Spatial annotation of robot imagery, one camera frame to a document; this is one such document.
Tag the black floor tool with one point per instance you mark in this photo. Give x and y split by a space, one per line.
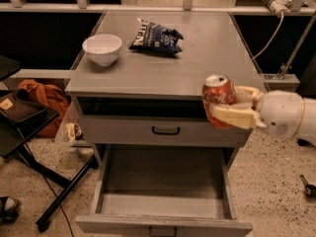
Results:
309 190

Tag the red coke can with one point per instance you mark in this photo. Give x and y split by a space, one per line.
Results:
217 89

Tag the black sandal foot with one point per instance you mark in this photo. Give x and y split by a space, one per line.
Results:
8 209

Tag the grey open bottom drawer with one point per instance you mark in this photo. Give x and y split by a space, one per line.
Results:
151 191

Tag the orange backpack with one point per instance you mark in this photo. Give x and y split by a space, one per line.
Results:
50 96

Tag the grey drawer cabinet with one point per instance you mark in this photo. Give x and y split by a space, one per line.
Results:
143 85

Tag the white power strip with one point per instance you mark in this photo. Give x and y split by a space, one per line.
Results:
279 7

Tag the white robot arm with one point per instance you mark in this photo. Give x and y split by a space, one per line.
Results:
307 128

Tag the black folding chair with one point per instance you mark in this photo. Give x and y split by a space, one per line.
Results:
21 120

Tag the blue chip bag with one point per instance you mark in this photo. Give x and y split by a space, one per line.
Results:
155 37

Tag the clear plastic snack bag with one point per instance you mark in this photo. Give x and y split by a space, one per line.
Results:
69 132

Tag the grey middle drawer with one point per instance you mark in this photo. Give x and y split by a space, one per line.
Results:
160 131

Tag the white bowl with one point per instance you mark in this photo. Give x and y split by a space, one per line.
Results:
102 49

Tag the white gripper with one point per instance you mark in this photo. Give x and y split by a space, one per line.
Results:
281 113

